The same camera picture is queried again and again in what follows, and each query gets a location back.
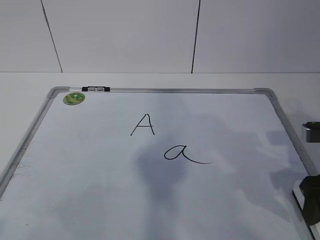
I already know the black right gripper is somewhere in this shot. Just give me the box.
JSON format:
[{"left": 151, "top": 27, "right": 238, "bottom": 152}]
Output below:
[{"left": 299, "top": 175, "right": 320, "bottom": 226}]

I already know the white eraser with black felt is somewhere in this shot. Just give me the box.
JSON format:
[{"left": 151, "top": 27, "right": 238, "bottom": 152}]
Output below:
[{"left": 292, "top": 180, "right": 320, "bottom": 240}]

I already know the black and clear board clip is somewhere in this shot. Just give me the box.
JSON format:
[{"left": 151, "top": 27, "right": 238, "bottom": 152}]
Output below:
[{"left": 81, "top": 86, "right": 111, "bottom": 92}]

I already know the round green magnet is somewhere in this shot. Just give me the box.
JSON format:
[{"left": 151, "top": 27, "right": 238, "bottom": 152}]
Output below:
[{"left": 63, "top": 92, "right": 86, "bottom": 106}]

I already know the white board with grey frame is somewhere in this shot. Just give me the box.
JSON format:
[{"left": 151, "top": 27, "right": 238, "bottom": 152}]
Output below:
[{"left": 0, "top": 87, "right": 318, "bottom": 240}]

